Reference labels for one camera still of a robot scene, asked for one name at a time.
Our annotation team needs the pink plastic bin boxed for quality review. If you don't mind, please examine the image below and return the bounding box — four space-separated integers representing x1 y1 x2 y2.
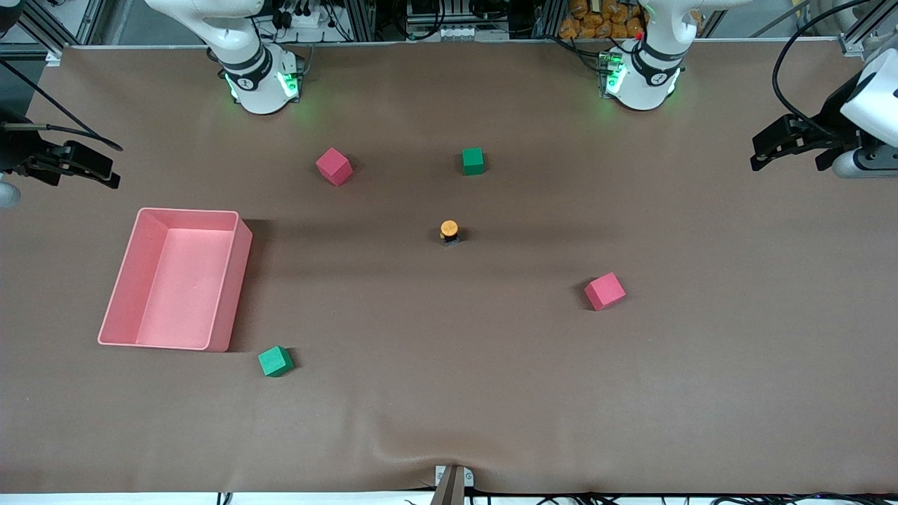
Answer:
97 208 253 352

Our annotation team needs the pile of orange items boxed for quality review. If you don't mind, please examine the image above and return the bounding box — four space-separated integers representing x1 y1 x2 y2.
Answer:
558 0 646 41

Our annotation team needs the pink foam cube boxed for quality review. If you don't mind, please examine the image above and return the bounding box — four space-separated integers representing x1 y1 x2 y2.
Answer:
315 147 354 187
584 272 627 311

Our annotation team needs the white power strip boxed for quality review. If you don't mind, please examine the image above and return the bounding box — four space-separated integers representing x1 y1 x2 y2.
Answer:
281 6 325 29

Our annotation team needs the black electronics box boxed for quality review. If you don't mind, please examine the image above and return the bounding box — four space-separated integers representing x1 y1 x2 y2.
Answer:
407 0 509 25

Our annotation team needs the large table cover mat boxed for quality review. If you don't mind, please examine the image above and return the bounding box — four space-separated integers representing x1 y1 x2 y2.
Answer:
0 39 898 495

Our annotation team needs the brown flat bar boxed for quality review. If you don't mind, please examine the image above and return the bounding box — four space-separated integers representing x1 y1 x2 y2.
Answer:
429 466 467 505

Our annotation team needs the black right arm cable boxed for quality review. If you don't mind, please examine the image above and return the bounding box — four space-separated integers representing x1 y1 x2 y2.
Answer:
0 60 125 152

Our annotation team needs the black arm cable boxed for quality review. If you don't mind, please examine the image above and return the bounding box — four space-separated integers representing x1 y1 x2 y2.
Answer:
0 60 125 152
771 0 871 137

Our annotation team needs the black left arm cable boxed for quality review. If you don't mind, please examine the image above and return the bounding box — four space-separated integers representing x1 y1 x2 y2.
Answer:
771 0 871 137

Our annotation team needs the aluminium frame profile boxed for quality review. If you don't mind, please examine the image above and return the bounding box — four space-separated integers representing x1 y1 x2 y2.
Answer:
344 0 380 43
838 0 898 57
0 0 106 67
533 0 565 39

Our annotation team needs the grey metal table bracket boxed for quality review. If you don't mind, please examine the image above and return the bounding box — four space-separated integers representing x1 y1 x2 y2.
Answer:
434 465 475 488

